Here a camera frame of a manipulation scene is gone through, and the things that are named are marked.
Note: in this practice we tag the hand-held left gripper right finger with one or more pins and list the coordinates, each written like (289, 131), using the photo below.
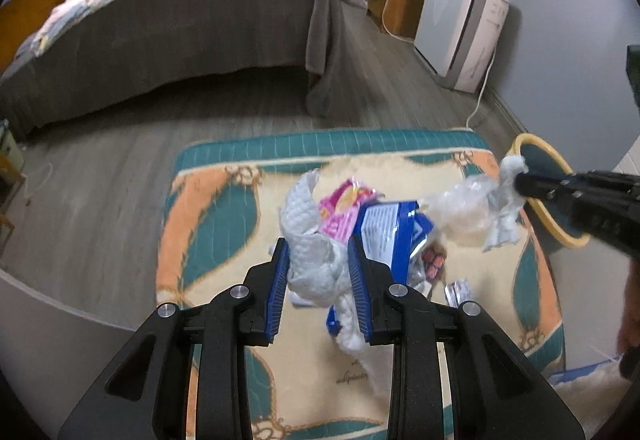
(360, 290)

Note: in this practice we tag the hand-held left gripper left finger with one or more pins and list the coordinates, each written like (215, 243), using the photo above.
(279, 290)

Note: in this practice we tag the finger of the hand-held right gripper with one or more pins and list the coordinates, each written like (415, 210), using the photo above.
(537, 180)
(540, 193)

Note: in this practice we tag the yellow-rimmed teal trash bin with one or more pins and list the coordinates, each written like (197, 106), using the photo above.
(542, 162)

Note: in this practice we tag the white paper towel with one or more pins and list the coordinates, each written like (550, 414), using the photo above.
(310, 265)

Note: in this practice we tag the clear plastic bag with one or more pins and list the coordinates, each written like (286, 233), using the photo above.
(465, 210)

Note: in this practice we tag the person's right hand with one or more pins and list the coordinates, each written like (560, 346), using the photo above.
(630, 315)

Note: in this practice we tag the blue foil snack bag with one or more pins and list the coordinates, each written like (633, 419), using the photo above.
(385, 235)

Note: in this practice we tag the white cabinet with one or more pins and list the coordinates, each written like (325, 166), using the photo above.
(629, 162)

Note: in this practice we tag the pink snack wrapper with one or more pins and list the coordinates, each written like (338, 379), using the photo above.
(340, 215)

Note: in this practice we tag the small red wrapper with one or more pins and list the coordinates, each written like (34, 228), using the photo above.
(434, 262)

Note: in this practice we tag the small silver wrapper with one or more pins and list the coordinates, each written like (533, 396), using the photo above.
(457, 292)

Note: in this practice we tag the teal and orange patterned mat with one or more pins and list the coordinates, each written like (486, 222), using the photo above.
(220, 210)

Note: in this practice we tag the white fluffy rug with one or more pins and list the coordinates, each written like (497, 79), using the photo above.
(590, 400)

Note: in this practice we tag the white air purifier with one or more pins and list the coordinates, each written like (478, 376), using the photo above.
(450, 19)

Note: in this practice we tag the bed with grey cover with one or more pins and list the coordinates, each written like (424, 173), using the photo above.
(200, 29)

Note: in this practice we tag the wooden nightstand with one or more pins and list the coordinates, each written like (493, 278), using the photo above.
(7, 180)

